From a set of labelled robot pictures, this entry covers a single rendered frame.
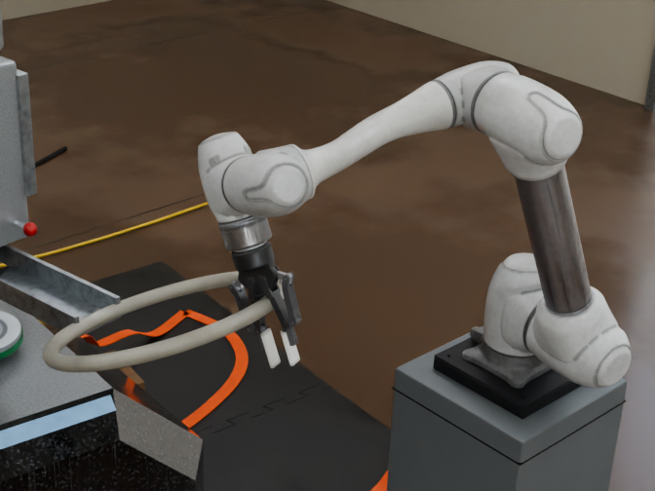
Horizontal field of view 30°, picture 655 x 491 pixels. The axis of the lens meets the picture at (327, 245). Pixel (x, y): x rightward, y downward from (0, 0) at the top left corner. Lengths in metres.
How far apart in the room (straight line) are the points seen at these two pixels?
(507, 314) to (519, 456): 0.32
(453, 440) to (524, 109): 0.93
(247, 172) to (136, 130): 4.51
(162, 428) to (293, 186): 1.08
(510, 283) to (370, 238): 2.64
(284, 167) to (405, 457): 1.22
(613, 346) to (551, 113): 0.61
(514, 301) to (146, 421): 0.90
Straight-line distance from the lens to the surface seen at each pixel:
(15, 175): 2.79
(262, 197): 2.03
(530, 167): 2.35
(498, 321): 2.84
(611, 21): 7.41
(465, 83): 2.42
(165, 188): 5.84
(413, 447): 3.03
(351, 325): 4.71
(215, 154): 2.18
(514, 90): 2.34
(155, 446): 2.92
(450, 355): 2.96
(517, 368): 2.89
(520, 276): 2.79
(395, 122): 2.35
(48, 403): 2.81
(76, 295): 2.70
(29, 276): 2.81
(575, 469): 3.02
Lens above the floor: 2.38
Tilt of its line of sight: 27 degrees down
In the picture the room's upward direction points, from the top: 2 degrees clockwise
